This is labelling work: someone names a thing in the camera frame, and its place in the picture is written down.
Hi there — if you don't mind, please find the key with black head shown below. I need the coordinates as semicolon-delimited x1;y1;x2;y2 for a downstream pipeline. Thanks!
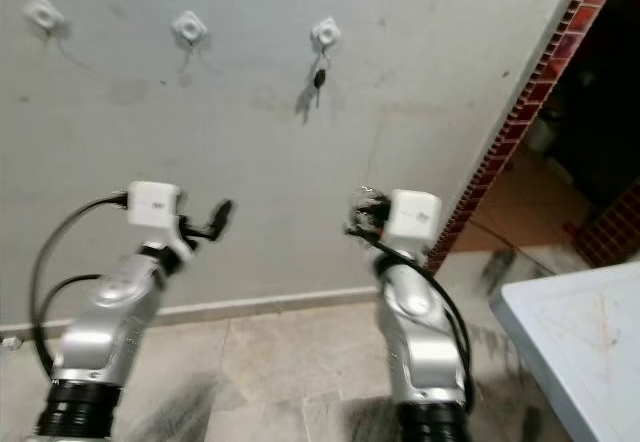
312;48;329;108

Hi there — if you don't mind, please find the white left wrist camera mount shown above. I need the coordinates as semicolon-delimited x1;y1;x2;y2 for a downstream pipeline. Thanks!
128;181;193;261

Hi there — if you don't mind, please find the red tiled pillar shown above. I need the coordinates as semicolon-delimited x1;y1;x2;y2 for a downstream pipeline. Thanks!
568;180;640;268

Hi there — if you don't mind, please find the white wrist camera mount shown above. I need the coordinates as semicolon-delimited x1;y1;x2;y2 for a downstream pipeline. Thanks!
128;181;193;261
388;190;443;253

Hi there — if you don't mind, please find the white wall hook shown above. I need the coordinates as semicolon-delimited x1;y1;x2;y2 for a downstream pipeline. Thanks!
310;17;343;51
22;0;66;33
171;10;209;47

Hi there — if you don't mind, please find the long black left arm cable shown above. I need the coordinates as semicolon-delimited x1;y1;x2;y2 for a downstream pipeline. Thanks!
28;194;131;378

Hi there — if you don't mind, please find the white folding table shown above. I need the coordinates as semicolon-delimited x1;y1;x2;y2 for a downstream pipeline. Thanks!
490;262;640;442

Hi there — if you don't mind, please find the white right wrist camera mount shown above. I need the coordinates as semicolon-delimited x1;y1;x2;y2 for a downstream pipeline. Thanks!
388;190;443;253

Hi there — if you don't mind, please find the short black left arm cable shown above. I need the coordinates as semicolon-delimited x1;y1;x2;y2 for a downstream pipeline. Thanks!
42;274;106;351

